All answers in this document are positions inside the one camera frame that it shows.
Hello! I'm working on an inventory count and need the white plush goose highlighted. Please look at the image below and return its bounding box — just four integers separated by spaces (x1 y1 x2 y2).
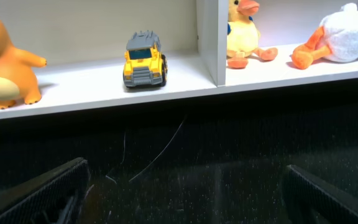
291 2 358 70

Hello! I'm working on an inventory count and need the grey and yellow toy truck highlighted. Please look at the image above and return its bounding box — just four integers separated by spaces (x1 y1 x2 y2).
122 30 168 88

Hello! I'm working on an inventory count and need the yellow plush duck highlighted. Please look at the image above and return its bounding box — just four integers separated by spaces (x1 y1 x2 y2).
226 0 279 69

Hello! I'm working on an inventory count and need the white shelf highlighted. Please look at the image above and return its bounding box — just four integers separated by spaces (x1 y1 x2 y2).
0 0 358 122

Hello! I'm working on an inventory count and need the orange dinosaur toy figure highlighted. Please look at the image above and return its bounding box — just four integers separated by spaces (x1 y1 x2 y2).
0 6 47 110

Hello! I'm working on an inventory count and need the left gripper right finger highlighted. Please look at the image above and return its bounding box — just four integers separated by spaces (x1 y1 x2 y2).
283 164 358 224

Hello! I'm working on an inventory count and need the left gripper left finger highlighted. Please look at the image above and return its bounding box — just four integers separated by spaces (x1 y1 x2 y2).
0 157 90 224

